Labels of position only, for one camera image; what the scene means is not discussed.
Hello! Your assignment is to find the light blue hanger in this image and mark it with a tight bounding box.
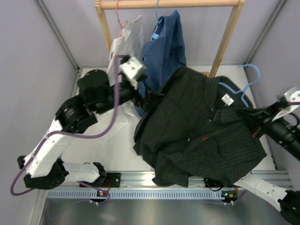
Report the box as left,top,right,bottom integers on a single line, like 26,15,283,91
218,63,261,108

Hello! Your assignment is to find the dark pinstriped shirt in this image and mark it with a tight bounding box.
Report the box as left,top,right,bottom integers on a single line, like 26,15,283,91
134,67,267,187

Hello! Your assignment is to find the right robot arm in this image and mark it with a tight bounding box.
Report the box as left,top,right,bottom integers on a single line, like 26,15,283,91
235,101,300,225

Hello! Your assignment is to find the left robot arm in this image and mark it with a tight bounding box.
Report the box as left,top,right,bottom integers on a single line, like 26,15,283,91
17,69,163,191

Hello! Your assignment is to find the blue checked shirt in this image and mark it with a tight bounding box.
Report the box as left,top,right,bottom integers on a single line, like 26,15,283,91
135,10,187,118

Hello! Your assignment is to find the white shirt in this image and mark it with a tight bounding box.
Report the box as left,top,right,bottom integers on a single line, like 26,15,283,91
85,15,146,148

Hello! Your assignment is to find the pink hanger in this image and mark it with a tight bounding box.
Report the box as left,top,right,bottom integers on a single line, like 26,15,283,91
115,0,127,38

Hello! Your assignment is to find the blue hanger under blue shirt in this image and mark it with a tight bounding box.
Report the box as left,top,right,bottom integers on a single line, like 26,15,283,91
155,0,160,22

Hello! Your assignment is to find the wooden clothes rack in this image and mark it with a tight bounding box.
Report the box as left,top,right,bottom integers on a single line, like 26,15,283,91
94,0,245,78

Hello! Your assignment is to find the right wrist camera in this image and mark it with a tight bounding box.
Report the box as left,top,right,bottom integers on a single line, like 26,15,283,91
272,87,300,121

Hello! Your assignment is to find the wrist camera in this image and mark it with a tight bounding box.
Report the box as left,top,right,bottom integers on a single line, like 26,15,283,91
119,55,147,90
272,87,300,121

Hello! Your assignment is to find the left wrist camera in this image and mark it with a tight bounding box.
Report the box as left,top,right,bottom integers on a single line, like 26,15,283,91
119,55,147,90

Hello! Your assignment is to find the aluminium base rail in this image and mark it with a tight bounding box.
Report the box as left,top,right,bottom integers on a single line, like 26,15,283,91
58,170,291,190

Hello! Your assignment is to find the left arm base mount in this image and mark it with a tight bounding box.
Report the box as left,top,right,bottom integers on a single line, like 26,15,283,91
84,172,121,188

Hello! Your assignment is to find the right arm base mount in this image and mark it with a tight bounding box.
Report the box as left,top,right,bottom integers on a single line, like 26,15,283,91
203,178,234,191

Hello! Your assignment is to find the aluminium frame post right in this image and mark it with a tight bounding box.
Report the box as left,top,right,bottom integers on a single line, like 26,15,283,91
244,0,288,64

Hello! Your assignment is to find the aluminium frame post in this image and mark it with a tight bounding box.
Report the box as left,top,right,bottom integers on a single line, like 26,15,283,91
244,0,288,64
32,0,82,78

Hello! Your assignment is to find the aluminium frame post left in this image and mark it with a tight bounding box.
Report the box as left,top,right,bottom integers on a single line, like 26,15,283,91
32,0,82,78

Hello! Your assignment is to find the perforated cable duct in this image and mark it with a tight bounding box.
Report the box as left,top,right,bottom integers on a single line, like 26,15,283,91
47,189,233,200

